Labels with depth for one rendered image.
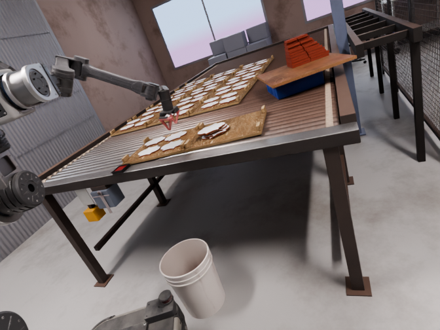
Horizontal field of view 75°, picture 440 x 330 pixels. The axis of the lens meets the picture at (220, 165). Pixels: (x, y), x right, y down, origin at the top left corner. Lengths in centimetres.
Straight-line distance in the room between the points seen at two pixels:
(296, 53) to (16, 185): 171
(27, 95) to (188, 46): 653
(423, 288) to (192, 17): 669
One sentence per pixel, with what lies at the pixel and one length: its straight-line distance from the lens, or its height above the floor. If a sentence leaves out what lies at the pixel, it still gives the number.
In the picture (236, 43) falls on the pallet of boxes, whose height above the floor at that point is 112.
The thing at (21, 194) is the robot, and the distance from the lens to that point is 123.
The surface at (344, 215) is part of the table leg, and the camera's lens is 144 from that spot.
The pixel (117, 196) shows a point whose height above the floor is 75.
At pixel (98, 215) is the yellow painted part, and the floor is 65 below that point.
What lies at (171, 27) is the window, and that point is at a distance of 758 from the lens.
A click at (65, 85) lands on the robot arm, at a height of 142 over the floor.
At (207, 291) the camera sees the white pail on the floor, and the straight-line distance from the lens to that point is 175.
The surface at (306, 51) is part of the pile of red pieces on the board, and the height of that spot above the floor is 111.
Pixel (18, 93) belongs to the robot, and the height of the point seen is 144.
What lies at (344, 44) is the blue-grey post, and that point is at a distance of 311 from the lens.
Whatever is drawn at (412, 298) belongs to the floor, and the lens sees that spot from 178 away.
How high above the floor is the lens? 140
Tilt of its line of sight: 23 degrees down
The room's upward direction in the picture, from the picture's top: 21 degrees counter-clockwise
